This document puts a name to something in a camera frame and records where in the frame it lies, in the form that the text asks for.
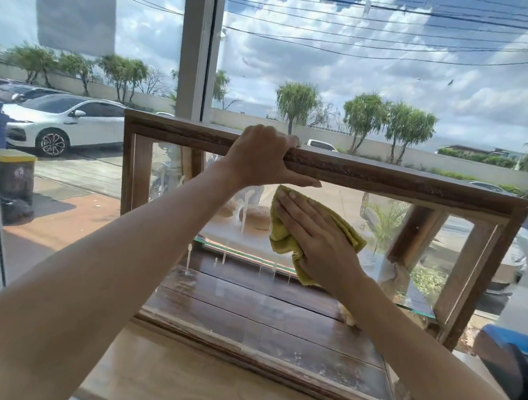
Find person's right hand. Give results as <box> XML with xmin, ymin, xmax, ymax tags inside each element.
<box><xmin>266</xmin><ymin>188</ymin><xmax>378</xmax><ymax>305</ymax></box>

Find person's left hand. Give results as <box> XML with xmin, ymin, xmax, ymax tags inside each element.
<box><xmin>213</xmin><ymin>121</ymin><xmax>327</xmax><ymax>198</ymax></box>

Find yellow cleaning cloth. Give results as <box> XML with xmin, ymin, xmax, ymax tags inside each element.
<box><xmin>264</xmin><ymin>184</ymin><xmax>373</xmax><ymax>292</ymax></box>

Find wooden glass display case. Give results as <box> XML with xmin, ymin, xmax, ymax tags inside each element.
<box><xmin>99</xmin><ymin>108</ymin><xmax>528</xmax><ymax>400</ymax></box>

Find person's right forearm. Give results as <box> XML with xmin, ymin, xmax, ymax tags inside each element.
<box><xmin>327</xmin><ymin>263</ymin><xmax>528</xmax><ymax>400</ymax></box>

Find person's left forearm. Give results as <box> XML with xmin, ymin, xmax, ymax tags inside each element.
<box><xmin>0</xmin><ymin>143</ymin><xmax>245</xmax><ymax>400</ymax></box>

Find small white distant car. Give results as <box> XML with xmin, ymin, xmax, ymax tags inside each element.
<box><xmin>306</xmin><ymin>139</ymin><xmax>340</xmax><ymax>153</ymax></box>

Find potted green plant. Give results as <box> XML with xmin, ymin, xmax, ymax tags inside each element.
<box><xmin>359</xmin><ymin>198</ymin><xmax>413</xmax><ymax>270</ymax></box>

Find glass shelf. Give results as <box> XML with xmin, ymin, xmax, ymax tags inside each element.
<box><xmin>188</xmin><ymin>234</ymin><xmax>442</xmax><ymax>320</ymax></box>

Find overhead power lines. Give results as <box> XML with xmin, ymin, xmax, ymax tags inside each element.
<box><xmin>28</xmin><ymin>0</ymin><xmax>528</xmax><ymax>74</ymax></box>

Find blue and black device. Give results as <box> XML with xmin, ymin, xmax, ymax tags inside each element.
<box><xmin>467</xmin><ymin>322</ymin><xmax>528</xmax><ymax>400</ymax></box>

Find black garbage bag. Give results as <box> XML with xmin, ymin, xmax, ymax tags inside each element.
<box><xmin>0</xmin><ymin>196</ymin><xmax>36</xmax><ymax>227</ymax></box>

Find yellow-lidded trash bin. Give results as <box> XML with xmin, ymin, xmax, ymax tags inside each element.
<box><xmin>0</xmin><ymin>148</ymin><xmax>39</xmax><ymax>208</ymax></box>

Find dark parked car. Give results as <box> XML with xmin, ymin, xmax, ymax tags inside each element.
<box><xmin>0</xmin><ymin>81</ymin><xmax>68</xmax><ymax>108</ymax></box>

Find white boundary wall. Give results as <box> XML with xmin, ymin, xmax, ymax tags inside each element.
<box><xmin>0</xmin><ymin>63</ymin><xmax>528</xmax><ymax>185</ymax></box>

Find white window frame post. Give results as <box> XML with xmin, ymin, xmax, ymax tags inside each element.
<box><xmin>174</xmin><ymin>0</ymin><xmax>228</xmax><ymax>123</ymax></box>

